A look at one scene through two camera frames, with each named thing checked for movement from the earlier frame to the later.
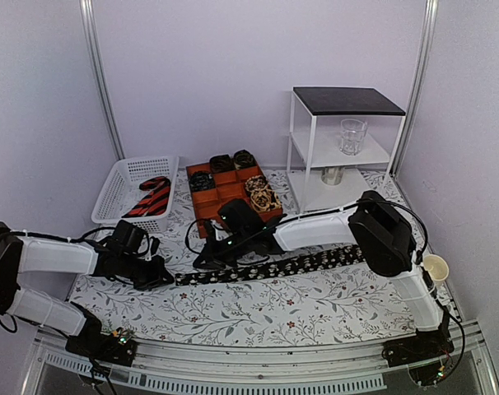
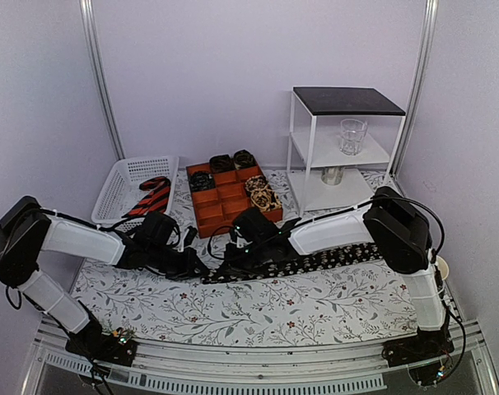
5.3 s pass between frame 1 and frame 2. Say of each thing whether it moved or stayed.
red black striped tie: stayed
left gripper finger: moved
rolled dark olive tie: stayed
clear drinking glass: stayed
